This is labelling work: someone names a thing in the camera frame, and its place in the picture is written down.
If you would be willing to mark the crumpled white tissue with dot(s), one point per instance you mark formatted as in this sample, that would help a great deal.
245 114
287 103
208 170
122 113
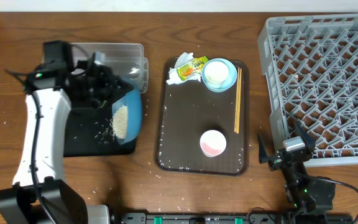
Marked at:
173 78

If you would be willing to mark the wooden chopstick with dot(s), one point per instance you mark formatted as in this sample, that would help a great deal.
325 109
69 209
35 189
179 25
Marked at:
238 91
240 101

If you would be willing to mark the right wooden chopstick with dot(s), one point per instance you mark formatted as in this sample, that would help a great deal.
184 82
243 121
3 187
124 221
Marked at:
240 101

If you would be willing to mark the black waste tray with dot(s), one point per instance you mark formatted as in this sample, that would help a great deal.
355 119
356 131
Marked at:
89 133

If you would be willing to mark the dark brown serving tray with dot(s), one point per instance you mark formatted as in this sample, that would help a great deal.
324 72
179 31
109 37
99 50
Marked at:
190 109

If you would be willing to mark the pink cup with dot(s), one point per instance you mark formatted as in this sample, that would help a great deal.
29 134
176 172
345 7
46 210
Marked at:
212 143

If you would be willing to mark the white cup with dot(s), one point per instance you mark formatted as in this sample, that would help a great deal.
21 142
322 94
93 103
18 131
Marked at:
216 73

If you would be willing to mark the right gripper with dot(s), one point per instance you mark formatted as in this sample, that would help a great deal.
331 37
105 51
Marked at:
276 163

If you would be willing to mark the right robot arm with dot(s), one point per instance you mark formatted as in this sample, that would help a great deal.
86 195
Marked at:
311 196

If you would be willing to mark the green yellow snack wrapper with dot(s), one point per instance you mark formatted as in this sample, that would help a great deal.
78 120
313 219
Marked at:
191 68

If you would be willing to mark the grey dishwasher rack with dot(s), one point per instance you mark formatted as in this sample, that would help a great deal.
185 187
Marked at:
311 68

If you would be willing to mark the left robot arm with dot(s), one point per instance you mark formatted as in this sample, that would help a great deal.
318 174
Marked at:
39 192

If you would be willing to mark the clear plastic bin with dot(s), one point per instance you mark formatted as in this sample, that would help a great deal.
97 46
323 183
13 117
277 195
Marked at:
60 57

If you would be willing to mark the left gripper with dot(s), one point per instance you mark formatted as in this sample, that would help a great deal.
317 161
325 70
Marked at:
109 82

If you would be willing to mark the light blue small bowl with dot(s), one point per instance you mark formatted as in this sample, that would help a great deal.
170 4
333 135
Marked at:
227 83

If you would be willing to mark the pile of white rice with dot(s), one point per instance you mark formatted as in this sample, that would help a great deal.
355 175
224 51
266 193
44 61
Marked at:
113 128

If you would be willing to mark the dark blue plate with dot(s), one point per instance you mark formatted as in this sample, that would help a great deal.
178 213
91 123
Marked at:
133 101

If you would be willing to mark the left wooden chopstick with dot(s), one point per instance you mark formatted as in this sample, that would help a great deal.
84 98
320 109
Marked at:
238 91

